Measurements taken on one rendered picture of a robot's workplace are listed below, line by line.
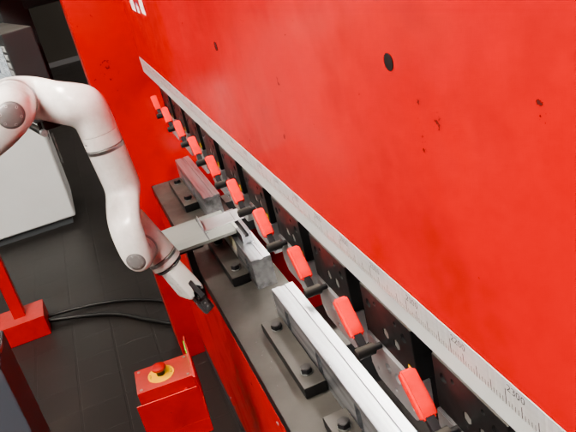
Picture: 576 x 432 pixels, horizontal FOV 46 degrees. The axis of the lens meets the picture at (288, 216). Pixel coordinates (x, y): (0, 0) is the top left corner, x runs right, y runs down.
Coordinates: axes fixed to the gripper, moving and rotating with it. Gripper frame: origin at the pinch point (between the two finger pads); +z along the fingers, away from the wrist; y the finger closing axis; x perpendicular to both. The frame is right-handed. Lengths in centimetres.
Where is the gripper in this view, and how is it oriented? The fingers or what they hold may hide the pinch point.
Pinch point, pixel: (205, 304)
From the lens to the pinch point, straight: 186.1
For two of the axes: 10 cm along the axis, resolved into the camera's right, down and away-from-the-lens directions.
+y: 5.2, 0.3, -8.6
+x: 6.4, -6.8, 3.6
